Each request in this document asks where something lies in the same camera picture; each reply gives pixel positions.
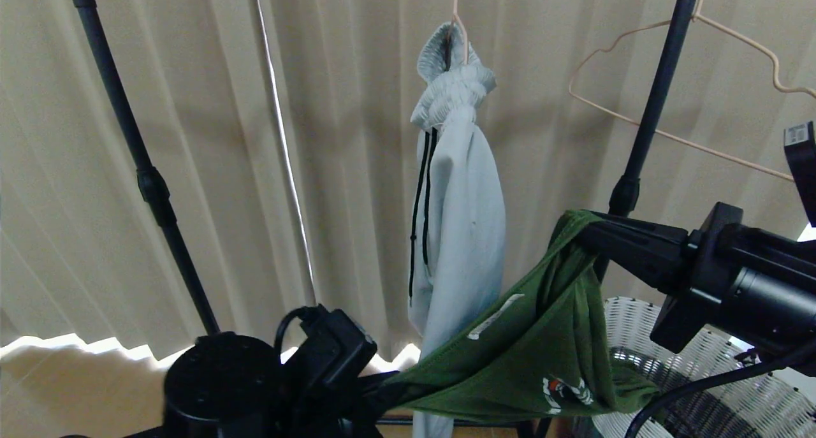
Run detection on beige curtain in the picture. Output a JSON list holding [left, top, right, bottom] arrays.
[[0, 0, 816, 362]]

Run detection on white laundry basket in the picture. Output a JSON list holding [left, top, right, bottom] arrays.
[[574, 296, 816, 438]]

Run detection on black cable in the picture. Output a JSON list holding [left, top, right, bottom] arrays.
[[625, 339, 816, 438]]

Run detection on pale grey shorts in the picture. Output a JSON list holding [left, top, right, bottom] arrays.
[[408, 20, 507, 438]]

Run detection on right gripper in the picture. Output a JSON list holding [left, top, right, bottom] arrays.
[[650, 202, 816, 362]]

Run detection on pink clothes hanger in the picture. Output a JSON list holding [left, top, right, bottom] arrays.
[[449, 0, 470, 66], [567, 0, 816, 184]]

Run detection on black clothes rack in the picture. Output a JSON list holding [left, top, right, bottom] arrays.
[[64, 0, 705, 438]]

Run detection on green garment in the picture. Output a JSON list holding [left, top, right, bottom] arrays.
[[382, 210, 660, 426]]

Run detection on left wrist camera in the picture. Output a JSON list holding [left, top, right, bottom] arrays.
[[274, 304, 378, 420]]

